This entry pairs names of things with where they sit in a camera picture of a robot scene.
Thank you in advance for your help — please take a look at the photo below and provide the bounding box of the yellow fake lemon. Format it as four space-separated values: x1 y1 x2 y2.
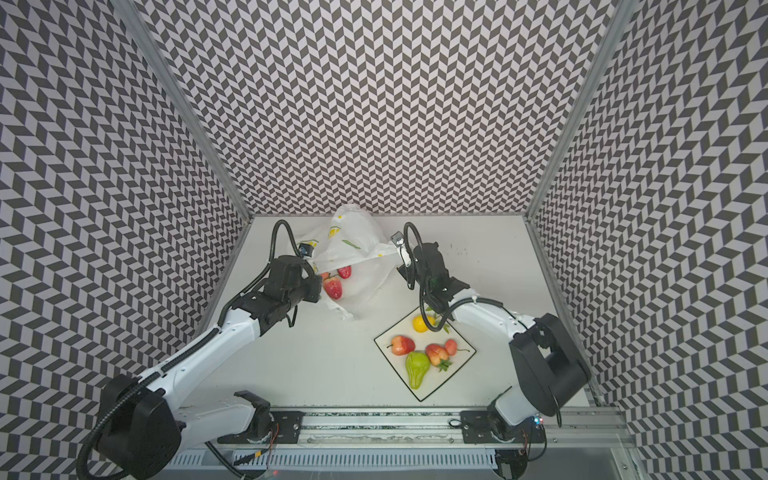
411 313 451 333

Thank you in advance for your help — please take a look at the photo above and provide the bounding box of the small pink fake peach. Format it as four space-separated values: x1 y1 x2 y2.
443 339 468 358

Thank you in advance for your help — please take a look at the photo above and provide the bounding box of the red-yellow fake strawberry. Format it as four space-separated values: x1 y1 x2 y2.
425 344 452 371

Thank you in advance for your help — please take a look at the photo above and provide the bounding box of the large red fake apple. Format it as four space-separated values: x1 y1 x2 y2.
388 335 416 356

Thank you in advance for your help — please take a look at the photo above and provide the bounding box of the white lemon-print plastic bag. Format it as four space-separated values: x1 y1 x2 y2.
296 204 401 320

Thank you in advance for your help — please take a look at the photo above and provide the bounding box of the green fake pear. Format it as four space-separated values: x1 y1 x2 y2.
405 351 432 390

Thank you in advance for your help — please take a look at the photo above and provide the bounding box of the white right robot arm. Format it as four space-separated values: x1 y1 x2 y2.
398 243 592 442

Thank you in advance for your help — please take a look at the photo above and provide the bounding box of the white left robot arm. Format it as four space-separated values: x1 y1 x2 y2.
75 220 323 479

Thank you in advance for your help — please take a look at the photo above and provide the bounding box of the white perforated vent strip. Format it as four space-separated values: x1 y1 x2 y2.
167 449 499 472

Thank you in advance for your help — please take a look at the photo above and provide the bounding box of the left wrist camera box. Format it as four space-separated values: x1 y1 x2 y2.
297 240 318 258

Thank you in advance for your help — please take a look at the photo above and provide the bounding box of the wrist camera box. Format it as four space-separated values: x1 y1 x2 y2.
297 240 318 258
390 231 413 269

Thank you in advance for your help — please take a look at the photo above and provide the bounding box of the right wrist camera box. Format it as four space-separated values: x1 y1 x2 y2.
390 231 413 269

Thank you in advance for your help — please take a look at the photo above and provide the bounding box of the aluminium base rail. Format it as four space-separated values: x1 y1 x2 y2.
167 406 631 452

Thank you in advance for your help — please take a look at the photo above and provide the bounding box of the aluminium left corner post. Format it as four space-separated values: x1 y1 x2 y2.
110 0 253 220

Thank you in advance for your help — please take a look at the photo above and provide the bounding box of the aluminium corner post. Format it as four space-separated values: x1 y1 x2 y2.
525 0 639 224
110 0 253 220

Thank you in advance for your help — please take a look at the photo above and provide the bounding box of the aluminium right corner post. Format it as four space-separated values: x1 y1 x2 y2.
525 0 639 224

